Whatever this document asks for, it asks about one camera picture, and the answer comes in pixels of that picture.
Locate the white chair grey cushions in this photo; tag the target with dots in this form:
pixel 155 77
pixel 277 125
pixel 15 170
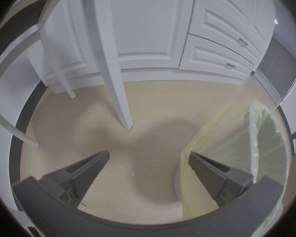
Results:
pixel 111 58

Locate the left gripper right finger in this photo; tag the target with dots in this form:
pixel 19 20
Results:
pixel 224 179

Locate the white wardrobe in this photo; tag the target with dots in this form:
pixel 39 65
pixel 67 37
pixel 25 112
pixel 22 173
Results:
pixel 148 21

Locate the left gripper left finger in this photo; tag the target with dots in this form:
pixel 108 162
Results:
pixel 81 176

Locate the grey curtain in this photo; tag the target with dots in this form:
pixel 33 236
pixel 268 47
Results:
pixel 278 68

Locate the white trash bin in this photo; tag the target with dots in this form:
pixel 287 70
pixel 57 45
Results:
pixel 178 184

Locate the yellow plastic bag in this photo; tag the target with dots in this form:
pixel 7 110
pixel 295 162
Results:
pixel 224 132

